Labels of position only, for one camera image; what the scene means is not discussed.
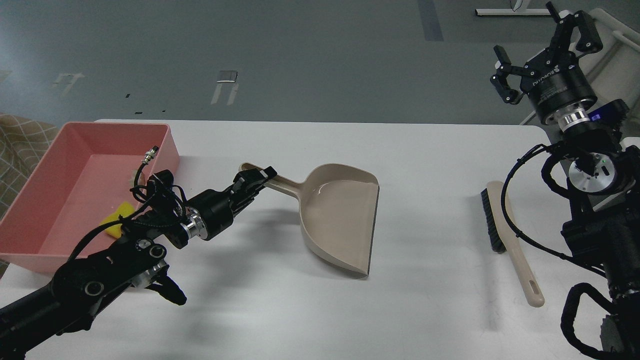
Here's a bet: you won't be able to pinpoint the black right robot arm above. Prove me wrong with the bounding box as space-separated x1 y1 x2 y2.
480 2 640 360

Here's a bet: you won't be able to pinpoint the beige plastic dustpan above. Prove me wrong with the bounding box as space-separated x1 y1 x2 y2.
265 162 380 277

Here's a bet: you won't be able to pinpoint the pink plastic bin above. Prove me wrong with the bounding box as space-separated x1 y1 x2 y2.
0 122 179 273

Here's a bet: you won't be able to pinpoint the beige hand brush black bristles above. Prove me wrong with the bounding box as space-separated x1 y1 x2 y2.
480 180 546 308

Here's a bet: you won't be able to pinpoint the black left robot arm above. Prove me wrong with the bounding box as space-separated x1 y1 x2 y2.
0 146 277 360

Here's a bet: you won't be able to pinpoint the white floor stand base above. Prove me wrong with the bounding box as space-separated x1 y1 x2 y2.
474 7 550 18

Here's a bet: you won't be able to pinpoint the yellow sponge piece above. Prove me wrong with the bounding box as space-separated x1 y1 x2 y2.
100 202 137 239

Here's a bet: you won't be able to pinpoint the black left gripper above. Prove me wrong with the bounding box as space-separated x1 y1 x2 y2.
186 166 278 241

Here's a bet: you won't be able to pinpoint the beige plastic chair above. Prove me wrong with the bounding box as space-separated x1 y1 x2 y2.
549 9 639 136

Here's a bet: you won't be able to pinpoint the beige patterned cloth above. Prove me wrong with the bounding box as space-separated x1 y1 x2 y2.
0 112 59 218

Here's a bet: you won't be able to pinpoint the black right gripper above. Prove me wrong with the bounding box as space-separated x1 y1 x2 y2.
490 1 604 125

